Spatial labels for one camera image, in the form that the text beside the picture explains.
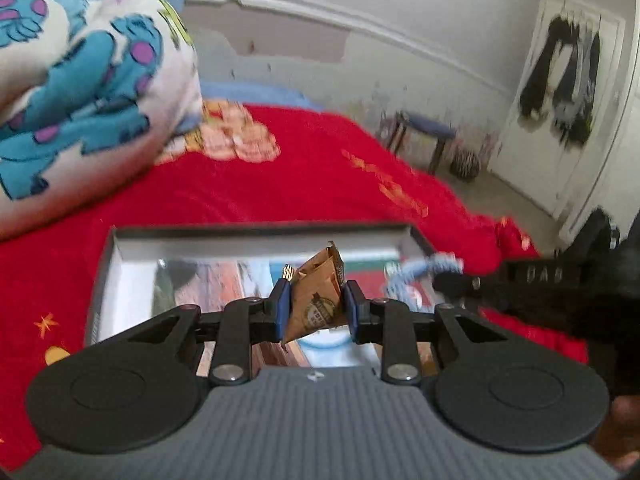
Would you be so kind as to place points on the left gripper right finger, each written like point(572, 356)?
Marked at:
point(388, 323)

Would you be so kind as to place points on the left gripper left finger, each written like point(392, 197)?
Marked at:
point(243, 323)

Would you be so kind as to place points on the blue knitted scrunchie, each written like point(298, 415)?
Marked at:
point(410, 281)

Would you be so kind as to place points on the person's right hand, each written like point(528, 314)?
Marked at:
point(617, 440)

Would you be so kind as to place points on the Chinese history textbook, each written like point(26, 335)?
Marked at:
point(213, 284)

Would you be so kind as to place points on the black shallow cardboard box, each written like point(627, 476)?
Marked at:
point(145, 272)

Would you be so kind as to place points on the white door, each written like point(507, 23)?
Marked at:
point(530, 157)

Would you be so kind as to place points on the red plush bed blanket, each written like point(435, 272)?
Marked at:
point(328, 170)

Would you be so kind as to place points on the patterned ball on floor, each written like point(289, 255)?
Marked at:
point(465, 165)

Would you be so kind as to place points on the blue padded stool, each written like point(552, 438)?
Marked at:
point(405, 121)

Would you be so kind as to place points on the dark clothes hanging on door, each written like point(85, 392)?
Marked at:
point(563, 82)

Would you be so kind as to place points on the cartoon monster print duvet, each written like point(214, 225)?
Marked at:
point(91, 91)

